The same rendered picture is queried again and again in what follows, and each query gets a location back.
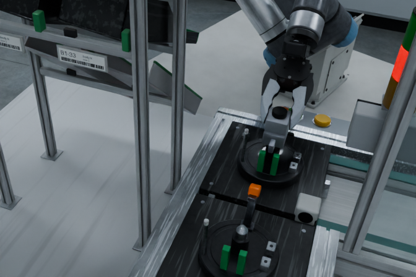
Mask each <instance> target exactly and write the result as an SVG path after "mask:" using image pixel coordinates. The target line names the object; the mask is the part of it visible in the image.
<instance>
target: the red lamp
mask: <svg viewBox="0 0 416 277"><path fill-rule="evenodd" d="M408 53H409V52H408V51H406V50H405V49H404V48H403V47H402V45H401V48H400V50H399V54H398V56H397V59H396V63H395V65H394V68H393V71H392V77H393V78H394V79H395V80H396V81H397V82H399V79H400V76H401V73H402V70H403V68H404V64H405V61H406V59H407V56H408Z"/></svg>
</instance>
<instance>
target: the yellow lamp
mask: <svg viewBox="0 0 416 277"><path fill-rule="evenodd" d="M397 84H398V82H397V81H396V80H395V79H394V78H393V77H392V75H391V78H390V80H389V83H388V87H387V89H386V93H385V95H384V98H383V105H384V106H385V108H387V109H388V110H389V107H390V105H391V102H392V99H393V96H394V93H395V91H396V87H397Z"/></svg>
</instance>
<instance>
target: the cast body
mask: <svg viewBox="0 0 416 277"><path fill-rule="evenodd" d="M291 115H292V112H291V111H288V110H286V109H285V108H284V107H281V106H276V107H271V108H270V110H269V113H268V115H267V118H266V123H265V128H264V133H263V138H262V143H263V144H266V145H268V146H269V148H268V153H273V151H274V147H278V148H283V147H284V144H285V140H286V138H287V134H288V130H289V124H290V117H291Z"/></svg>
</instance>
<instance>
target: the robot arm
mask: <svg viewBox="0 0 416 277"><path fill-rule="evenodd" d="M235 1H236V2H237V3H238V5H239V6H240V7H241V9H242V11H243V12H244V13H245V15H246V16H247V18H248V19H249V21H250V22H251V24H252V25H253V27H254V28H255V29H256V31H257V32H258V34H259V36H260V37H261V38H262V40H263V42H265V44H266V46H267V47H266V49H265V50H264V51H263V56H264V59H265V60H266V63H267V65H268V66H269V69H268V70H267V72H266V73H265V75H264V78H263V80H262V92H261V109H260V112H261V120H262V123H263V124H264V123H265V121H266V118H267V115H268V113H269V109H270V108H271V106H272V101H273V99H274V98H275V97H276V96H277V95H278V94H279V92H281V93H285V91H287V92H292V100H293V102H294V104H293V106H292V115H291V117H290V124H289V130H292V129H293V128H294V127H295V126H296V125H297V123H298V121H299V120H300V118H301V115H302V114H303V112H304V110H305V107H306V104H307V102H308V100H309V99H310V97H311V95H312V93H313V87H314V82H313V74H314V73H311V69H312V64H310V60H307V58H309V57H310V56H312V55H314V54H315V53H317V52H319V51H321V50H322V49H324V48H326V47H327V46H329V45H333V46H335V47H337V48H341V47H346V46H348V45H349V44H351V43H352V42H353V41H354V39H355V38H356V36H357V33H358V25H357V24H356V22H355V21H354V19H353V18H352V16H351V14H350V13H349V12H347V11H346V10H345V9H344V7H343V6H342V5H341V4H340V2H339V1H338V0H235Z"/></svg>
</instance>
